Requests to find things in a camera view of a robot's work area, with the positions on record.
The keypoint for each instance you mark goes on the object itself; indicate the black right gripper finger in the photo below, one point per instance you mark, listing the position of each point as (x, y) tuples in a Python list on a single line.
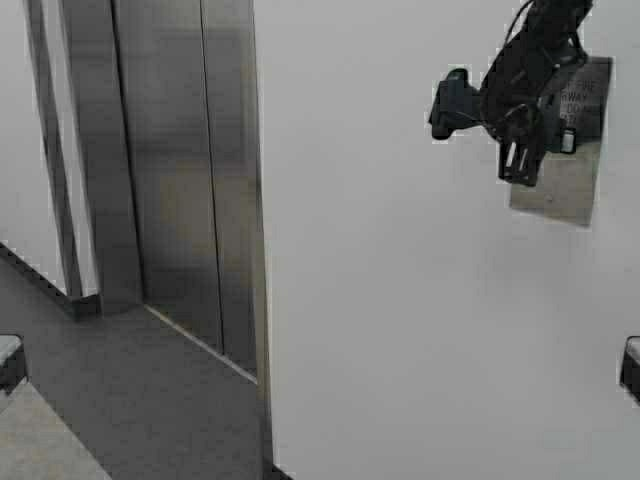
[(530, 156)]

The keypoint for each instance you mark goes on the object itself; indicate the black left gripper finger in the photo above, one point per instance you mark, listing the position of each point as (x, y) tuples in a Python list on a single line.
[(509, 159)]

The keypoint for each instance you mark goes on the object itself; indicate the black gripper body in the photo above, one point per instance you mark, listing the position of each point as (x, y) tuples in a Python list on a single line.
[(521, 77)]

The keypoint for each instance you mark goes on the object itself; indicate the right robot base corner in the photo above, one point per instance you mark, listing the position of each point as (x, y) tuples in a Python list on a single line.
[(629, 372)]

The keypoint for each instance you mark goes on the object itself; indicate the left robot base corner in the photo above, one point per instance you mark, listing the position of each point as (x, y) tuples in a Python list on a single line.
[(14, 369)]

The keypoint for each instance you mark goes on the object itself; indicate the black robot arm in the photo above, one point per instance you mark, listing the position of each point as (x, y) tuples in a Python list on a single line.
[(549, 24)]

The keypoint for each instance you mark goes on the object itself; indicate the elevator call button panel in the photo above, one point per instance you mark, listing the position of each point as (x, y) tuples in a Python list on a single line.
[(565, 190)]

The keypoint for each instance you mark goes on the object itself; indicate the stainless steel elevator door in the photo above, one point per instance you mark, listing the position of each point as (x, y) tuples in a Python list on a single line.
[(149, 112)]

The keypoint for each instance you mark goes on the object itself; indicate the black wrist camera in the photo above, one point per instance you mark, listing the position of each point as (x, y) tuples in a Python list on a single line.
[(456, 105)]

